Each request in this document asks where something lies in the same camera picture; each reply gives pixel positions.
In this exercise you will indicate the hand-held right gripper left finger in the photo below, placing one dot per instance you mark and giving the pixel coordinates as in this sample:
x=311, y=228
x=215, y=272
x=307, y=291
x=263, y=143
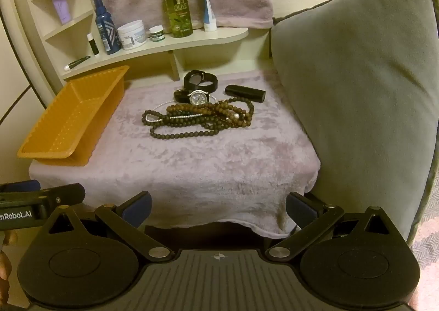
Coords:
x=136, y=212

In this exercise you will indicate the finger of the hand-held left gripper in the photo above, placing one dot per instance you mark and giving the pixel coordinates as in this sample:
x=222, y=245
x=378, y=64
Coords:
x=65, y=194
x=29, y=185

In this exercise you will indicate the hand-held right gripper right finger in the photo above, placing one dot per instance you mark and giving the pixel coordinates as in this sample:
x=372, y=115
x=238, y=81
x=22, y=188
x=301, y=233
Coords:
x=301, y=210

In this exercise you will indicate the orange plastic basket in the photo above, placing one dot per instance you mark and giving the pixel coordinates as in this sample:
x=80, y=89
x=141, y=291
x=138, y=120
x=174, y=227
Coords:
x=61, y=126

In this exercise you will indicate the silver face watch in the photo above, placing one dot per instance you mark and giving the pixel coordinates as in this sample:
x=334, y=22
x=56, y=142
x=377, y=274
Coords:
x=198, y=97

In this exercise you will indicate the person's left hand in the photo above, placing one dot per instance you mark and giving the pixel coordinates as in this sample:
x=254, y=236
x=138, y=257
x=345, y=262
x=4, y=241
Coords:
x=4, y=263

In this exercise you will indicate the pink fleece blanket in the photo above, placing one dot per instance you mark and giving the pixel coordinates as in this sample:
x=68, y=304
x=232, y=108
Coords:
x=192, y=167

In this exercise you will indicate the cream curved furniture panel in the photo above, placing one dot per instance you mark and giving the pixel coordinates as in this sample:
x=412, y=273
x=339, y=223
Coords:
x=20, y=67

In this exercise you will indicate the grey green pillow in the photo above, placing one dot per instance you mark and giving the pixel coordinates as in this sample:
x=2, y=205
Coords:
x=356, y=98

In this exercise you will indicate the patterned rug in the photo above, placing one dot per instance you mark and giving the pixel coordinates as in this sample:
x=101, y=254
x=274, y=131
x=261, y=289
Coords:
x=427, y=249

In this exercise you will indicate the black tube with white cap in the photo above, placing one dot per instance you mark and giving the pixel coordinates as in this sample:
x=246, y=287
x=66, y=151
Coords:
x=79, y=61

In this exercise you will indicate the black white lip balm stick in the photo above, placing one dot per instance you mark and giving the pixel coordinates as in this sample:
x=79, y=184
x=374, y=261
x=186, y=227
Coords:
x=93, y=46

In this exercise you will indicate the dark blue spray bottle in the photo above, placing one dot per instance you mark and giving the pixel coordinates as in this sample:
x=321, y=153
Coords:
x=106, y=30

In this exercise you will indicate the white cream jar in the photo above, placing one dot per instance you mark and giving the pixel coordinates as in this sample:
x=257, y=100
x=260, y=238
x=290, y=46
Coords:
x=132, y=36

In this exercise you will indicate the small green lidded jar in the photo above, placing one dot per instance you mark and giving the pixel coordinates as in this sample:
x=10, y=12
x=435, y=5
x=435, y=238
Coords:
x=157, y=35

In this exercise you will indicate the cream wooden shelf unit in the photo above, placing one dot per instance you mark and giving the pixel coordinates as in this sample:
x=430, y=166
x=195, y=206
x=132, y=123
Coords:
x=192, y=40

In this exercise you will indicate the purple tube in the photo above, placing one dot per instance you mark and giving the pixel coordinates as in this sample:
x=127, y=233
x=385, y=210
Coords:
x=61, y=6

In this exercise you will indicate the blue white tube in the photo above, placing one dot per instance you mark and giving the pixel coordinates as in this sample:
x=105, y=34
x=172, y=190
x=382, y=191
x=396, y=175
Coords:
x=208, y=12

